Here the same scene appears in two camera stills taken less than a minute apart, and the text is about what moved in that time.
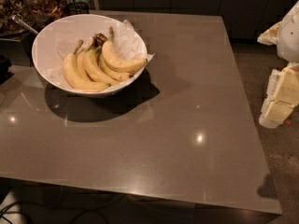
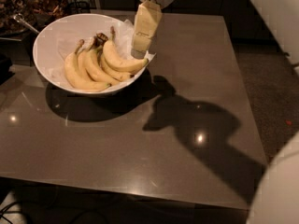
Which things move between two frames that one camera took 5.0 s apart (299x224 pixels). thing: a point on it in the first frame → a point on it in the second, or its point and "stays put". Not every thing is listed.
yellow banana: x=71 y=74 stays put
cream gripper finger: x=282 y=95 → x=148 y=21
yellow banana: x=117 y=61 stays put
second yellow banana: x=110 y=73 stays put
